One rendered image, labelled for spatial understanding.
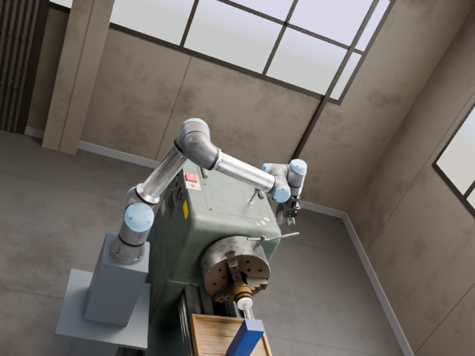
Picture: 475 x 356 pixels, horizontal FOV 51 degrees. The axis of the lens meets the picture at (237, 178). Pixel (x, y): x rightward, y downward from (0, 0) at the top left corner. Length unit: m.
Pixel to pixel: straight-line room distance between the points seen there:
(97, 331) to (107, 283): 0.25
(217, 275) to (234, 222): 0.26
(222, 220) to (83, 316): 0.76
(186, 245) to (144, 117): 2.49
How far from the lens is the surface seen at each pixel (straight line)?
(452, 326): 4.11
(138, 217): 2.07
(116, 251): 2.19
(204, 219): 2.33
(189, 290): 2.53
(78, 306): 2.45
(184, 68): 4.51
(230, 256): 2.27
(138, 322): 2.46
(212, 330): 2.37
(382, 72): 4.89
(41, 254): 3.74
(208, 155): 1.91
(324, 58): 4.64
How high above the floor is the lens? 2.57
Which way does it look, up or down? 29 degrees down
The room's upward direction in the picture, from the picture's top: 25 degrees clockwise
